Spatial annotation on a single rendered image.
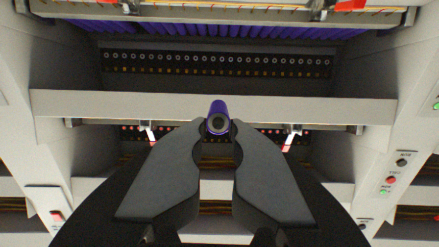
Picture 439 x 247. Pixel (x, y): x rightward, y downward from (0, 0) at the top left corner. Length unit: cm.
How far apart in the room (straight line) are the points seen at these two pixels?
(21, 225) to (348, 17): 94
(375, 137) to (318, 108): 14
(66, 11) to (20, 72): 12
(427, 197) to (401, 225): 28
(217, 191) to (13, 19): 44
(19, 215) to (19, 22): 62
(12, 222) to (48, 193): 35
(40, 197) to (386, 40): 74
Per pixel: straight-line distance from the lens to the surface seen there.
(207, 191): 42
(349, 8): 26
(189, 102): 31
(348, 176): 52
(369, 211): 57
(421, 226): 92
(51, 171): 49
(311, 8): 34
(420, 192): 60
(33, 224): 83
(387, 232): 82
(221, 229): 62
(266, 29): 38
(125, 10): 31
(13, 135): 48
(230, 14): 32
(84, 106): 38
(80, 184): 50
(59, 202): 55
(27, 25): 45
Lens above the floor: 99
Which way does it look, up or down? 27 degrees up
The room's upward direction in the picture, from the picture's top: 178 degrees counter-clockwise
